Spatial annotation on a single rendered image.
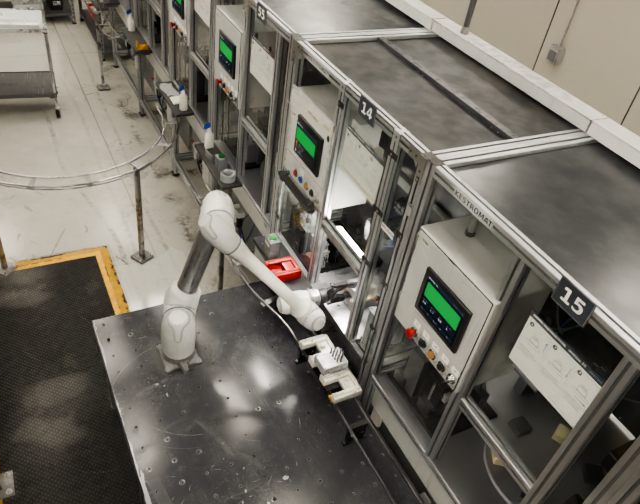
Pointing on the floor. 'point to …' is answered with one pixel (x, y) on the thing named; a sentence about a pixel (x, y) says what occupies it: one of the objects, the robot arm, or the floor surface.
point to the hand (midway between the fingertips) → (352, 288)
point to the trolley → (16, 82)
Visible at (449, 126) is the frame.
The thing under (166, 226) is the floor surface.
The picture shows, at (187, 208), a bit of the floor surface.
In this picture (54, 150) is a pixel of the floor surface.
